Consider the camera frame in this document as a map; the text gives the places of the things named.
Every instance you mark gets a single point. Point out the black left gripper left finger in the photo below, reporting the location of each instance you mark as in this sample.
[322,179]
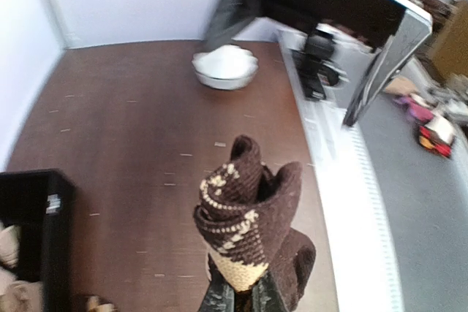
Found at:
[219,296]

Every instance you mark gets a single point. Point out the tan rolled sock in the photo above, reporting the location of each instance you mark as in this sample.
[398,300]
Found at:
[23,296]

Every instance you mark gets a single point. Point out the aluminium front rail frame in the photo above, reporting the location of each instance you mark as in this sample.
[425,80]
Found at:
[361,244]

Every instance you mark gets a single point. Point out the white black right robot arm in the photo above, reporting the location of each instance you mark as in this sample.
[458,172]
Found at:
[396,28]

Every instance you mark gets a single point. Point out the black box with glass lid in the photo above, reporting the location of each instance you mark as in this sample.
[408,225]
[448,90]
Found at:
[40,204]

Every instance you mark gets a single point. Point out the white scalloped bowl right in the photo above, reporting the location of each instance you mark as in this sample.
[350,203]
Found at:
[227,68]

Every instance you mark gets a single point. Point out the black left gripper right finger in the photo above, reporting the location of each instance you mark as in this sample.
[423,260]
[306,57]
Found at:
[266,296]

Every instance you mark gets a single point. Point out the brown tan argyle sock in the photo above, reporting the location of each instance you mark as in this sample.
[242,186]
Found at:
[245,216]

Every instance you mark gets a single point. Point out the beige rolled sock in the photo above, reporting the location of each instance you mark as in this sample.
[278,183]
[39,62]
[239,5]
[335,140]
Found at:
[9,245]

